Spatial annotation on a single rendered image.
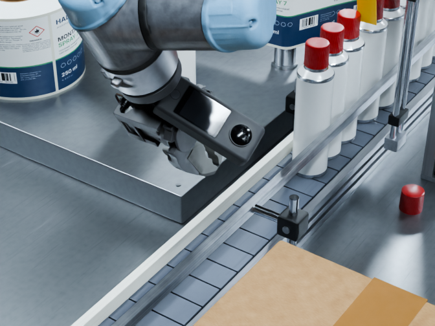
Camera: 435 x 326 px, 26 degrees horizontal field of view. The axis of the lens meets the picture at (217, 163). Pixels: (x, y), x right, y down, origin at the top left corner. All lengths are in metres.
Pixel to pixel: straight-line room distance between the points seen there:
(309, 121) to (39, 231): 0.41
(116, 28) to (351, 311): 0.33
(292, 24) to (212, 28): 0.76
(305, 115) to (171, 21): 0.48
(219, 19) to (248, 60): 0.82
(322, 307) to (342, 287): 0.03
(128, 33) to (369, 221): 0.61
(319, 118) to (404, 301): 0.54
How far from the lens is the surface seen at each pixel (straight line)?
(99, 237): 1.33
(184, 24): 0.85
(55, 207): 1.40
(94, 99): 1.55
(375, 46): 1.43
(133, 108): 1.05
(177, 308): 1.14
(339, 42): 1.31
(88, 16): 0.87
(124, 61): 0.92
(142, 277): 1.14
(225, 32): 0.84
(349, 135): 1.43
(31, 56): 1.53
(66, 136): 1.46
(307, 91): 1.28
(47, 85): 1.56
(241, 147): 0.99
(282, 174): 1.22
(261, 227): 1.26
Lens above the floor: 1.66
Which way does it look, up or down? 34 degrees down
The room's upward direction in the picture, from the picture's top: straight up
